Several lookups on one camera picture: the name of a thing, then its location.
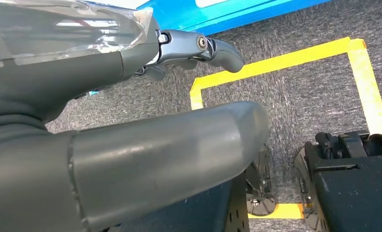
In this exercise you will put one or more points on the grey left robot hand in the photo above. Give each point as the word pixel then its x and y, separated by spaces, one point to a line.
pixel 66 48

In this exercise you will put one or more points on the blue metal shelf rack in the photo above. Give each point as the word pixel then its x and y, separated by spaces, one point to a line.
pixel 210 16

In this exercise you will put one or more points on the yellow floor tape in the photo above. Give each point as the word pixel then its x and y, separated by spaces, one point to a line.
pixel 274 62

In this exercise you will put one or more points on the black robot left leg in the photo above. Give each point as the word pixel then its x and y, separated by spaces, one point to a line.
pixel 235 211

